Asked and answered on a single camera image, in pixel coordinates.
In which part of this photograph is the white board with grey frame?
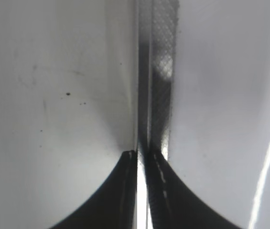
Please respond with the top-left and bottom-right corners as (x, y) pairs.
(132, 0), (270, 229)

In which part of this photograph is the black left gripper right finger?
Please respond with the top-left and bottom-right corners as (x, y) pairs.
(144, 148), (237, 229)

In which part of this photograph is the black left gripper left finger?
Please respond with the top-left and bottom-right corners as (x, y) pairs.
(53, 150), (137, 229)

